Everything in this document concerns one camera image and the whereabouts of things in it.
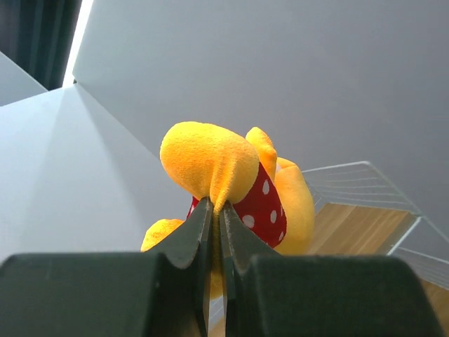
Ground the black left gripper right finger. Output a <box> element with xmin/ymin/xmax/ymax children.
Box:
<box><xmin>220</xmin><ymin>204</ymin><xmax>444</xmax><ymax>336</ymax></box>

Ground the white wire wooden shelf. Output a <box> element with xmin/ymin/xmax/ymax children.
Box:
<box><xmin>211</xmin><ymin>161</ymin><xmax>448</xmax><ymax>336</ymax></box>

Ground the yellow bear plush polka shirt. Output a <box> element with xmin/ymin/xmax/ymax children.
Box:
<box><xmin>160</xmin><ymin>121</ymin><xmax>315</xmax><ymax>300</ymax></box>

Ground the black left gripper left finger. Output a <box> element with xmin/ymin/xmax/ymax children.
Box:
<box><xmin>1</xmin><ymin>199</ymin><xmax>213</xmax><ymax>336</ymax></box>

